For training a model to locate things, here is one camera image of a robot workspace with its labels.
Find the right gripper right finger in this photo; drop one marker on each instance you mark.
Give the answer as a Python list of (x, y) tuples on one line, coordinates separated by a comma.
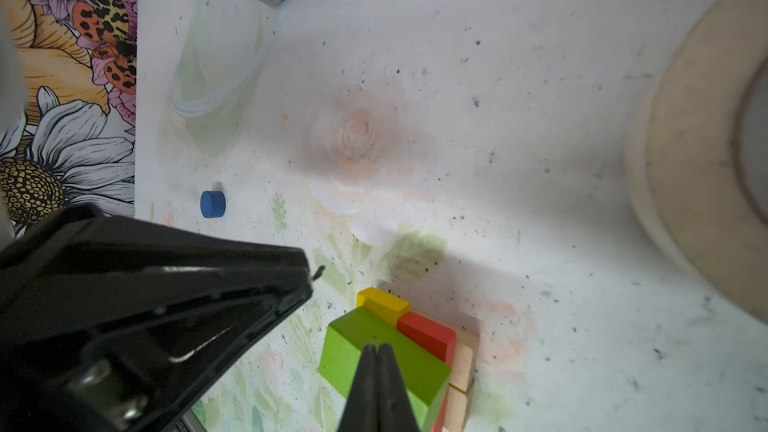
[(395, 413)]

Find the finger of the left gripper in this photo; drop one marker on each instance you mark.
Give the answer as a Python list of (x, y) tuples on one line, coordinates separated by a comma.
[(78, 270), (128, 364)]

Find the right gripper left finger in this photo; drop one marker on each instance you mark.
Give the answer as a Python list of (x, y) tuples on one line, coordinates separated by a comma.
[(361, 410)]

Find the green wood block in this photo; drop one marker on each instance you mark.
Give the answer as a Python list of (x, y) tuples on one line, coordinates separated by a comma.
[(345, 339)]

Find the natural wood block 31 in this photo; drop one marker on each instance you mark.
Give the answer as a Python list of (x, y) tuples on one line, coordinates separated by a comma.
[(456, 409)]

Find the red wood block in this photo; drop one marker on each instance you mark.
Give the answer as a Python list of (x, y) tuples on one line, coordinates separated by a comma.
[(429, 336)]

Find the yellow wood block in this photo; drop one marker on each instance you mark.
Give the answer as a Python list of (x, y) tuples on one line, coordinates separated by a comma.
[(384, 305)]

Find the natural wood block 51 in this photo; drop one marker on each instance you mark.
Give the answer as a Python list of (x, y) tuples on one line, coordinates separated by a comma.
[(465, 356)]

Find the dark blue round block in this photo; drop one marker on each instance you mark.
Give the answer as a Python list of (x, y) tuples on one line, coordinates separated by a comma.
[(212, 204)]

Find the clear plastic lid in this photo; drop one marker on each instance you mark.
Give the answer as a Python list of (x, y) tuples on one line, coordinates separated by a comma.
[(226, 46)]

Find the masking tape roll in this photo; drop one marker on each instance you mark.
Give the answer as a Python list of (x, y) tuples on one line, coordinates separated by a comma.
[(692, 152)]

